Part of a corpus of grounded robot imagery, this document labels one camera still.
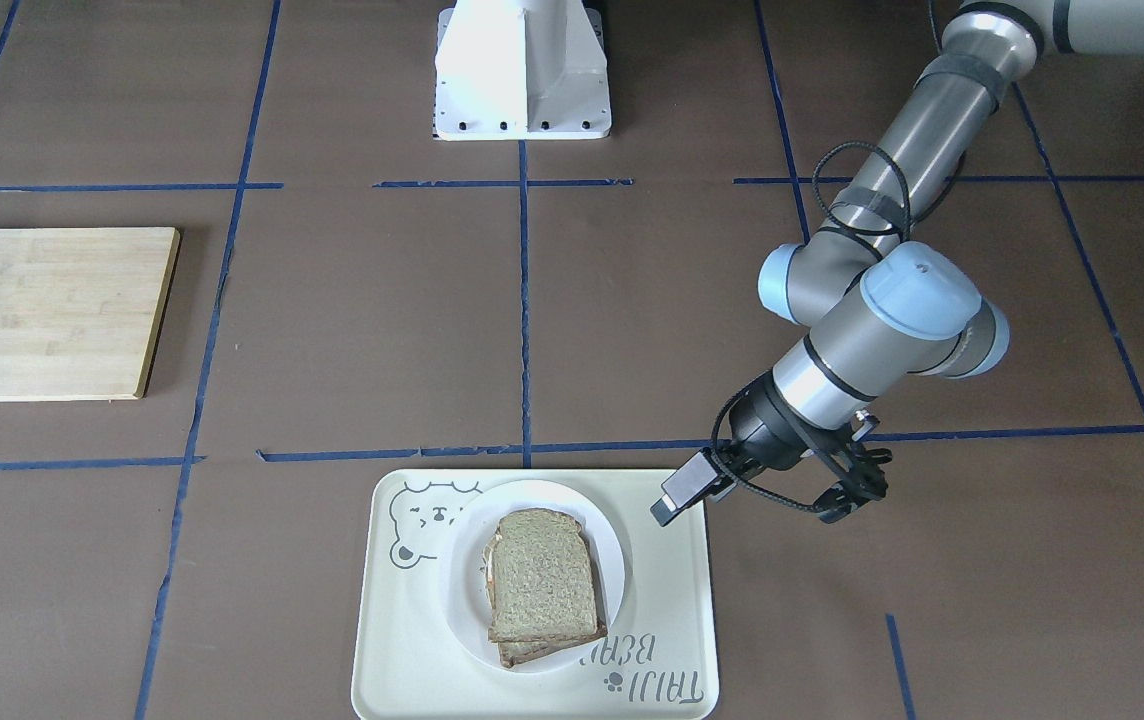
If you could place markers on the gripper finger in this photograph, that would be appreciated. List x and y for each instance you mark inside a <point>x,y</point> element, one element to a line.
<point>699,478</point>

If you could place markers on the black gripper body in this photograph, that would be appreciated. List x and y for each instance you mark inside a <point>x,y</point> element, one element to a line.
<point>761,428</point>

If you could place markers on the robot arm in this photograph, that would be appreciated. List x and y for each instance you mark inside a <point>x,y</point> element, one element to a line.
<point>876,304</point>

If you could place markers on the bamboo cutting board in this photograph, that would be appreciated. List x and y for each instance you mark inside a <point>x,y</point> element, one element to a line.
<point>81,309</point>

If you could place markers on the white camera mast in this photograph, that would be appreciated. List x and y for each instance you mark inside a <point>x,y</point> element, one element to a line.
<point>521,71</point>

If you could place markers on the cream bear tray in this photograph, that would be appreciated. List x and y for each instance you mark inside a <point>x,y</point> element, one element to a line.
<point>658,661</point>

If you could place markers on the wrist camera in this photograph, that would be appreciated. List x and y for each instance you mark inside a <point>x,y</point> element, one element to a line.
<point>858,469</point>

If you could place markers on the bread slice with fried egg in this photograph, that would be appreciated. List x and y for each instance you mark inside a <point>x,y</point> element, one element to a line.
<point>552,650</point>

